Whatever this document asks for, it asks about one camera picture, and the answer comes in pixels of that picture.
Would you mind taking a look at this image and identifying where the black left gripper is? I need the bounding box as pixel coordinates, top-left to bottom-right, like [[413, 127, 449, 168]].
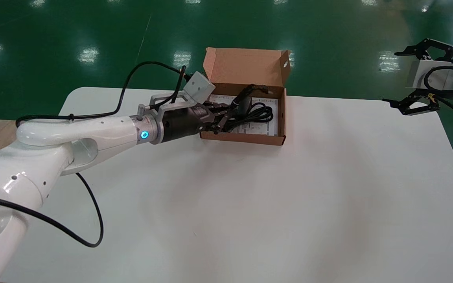
[[159, 103, 235, 144]]

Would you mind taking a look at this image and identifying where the black power cord with plug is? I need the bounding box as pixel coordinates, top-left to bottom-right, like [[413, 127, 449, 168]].
[[221, 104, 274, 132]]

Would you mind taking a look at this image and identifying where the open brown cardboard storage box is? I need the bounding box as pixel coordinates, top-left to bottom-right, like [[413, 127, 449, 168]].
[[199, 48, 292, 147]]

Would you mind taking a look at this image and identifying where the printed white paper sheet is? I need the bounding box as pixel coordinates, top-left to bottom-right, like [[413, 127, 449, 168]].
[[211, 96, 279, 137]]

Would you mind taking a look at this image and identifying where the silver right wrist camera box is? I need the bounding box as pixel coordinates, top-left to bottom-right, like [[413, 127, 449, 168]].
[[405, 59, 453, 92]]

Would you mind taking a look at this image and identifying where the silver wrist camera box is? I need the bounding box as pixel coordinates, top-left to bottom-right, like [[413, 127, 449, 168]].
[[138, 71, 216, 118], [405, 59, 453, 92]]

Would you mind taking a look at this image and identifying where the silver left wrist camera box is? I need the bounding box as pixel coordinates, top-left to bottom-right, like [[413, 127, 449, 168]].
[[138, 71, 216, 118]]

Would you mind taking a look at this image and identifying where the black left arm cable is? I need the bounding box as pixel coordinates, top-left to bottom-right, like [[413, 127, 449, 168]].
[[0, 61, 188, 248]]

